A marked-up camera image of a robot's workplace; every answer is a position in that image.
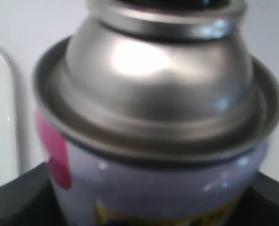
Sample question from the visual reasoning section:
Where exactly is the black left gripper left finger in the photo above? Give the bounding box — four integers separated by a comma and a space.
0, 163, 66, 226

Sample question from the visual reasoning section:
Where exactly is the white plastic tray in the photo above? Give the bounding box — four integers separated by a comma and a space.
0, 51, 19, 186

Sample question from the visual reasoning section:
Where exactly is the white polka-dot spray can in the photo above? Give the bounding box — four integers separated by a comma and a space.
33, 0, 279, 226

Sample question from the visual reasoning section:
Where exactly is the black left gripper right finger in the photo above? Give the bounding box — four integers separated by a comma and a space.
233, 173, 279, 226

